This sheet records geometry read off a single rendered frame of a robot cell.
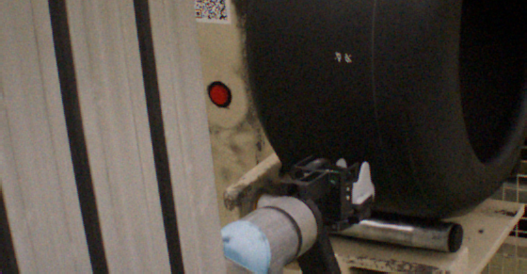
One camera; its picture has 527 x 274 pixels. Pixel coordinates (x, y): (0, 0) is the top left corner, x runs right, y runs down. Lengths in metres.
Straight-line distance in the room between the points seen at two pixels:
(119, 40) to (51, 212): 0.07
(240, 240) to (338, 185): 0.21
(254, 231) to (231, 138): 0.61
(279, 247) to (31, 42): 0.99
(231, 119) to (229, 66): 0.09
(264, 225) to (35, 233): 0.97
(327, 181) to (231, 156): 0.49
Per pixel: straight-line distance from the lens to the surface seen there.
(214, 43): 1.87
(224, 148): 1.93
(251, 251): 1.30
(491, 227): 1.96
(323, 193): 1.46
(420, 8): 1.49
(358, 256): 1.77
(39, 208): 0.38
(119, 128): 0.41
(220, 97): 1.89
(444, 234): 1.71
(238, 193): 1.81
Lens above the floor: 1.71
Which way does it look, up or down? 22 degrees down
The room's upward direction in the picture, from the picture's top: 6 degrees counter-clockwise
